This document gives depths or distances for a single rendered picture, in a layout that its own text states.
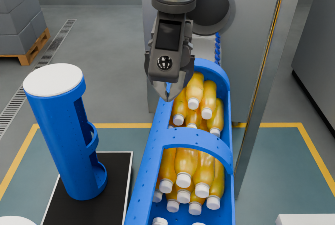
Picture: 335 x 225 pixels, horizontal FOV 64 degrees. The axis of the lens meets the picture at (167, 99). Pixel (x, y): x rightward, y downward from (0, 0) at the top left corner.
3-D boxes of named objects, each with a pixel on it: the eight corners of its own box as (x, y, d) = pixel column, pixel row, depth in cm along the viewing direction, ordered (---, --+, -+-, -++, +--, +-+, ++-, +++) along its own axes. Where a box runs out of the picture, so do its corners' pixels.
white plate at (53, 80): (32, 103, 117) (32, 105, 118) (90, 81, 130) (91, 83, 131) (16, 74, 135) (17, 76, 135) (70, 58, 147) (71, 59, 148)
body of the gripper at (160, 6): (192, 48, 53) (199, -14, 45) (190, 74, 47) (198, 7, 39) (153, 44, 54) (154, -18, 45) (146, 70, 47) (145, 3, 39)
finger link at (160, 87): (169, 86, 59) (172, 50, 52) (166, 105, 54) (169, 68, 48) (155, 85, 59) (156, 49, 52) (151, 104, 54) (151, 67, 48)
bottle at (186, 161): (184, 121, 86) (177, 169, 72) (204, 129, 87) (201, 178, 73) (175, 134, 90) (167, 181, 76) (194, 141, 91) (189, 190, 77)
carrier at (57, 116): (75, 208, 173) (114, 185, 186) (32, 106, 118) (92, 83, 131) (60, 178, 191) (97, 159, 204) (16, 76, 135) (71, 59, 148)
